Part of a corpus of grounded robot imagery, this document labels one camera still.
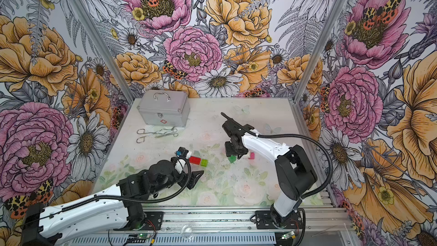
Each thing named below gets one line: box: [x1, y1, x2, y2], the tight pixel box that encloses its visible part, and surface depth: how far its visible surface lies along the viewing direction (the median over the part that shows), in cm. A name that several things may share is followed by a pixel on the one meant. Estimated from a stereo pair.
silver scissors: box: [136, 128, 179, 134], surface depth 107 cm
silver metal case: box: [136, 89, 191, 128], surface depth 101 cm
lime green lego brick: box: [200, 158, 209, 167], surface depth 93 cm
